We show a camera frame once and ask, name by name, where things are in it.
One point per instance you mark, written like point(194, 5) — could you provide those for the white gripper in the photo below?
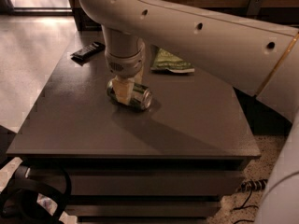
point(126, 65)

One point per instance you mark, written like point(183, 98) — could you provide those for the green soda can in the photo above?
point(140, 99)

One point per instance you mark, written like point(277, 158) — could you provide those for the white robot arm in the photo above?
point(256, 57)

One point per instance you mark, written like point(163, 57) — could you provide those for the green chip bag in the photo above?
point(166, 61)

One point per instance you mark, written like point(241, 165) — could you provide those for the black snack bar wrapper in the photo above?
point(88, 51)

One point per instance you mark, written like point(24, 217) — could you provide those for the grey drawer cabinet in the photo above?
point(170, 164)

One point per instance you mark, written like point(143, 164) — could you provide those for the white power strip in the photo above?
point(253, 185)

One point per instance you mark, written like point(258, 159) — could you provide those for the right metal bracket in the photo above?
point(254, 7)

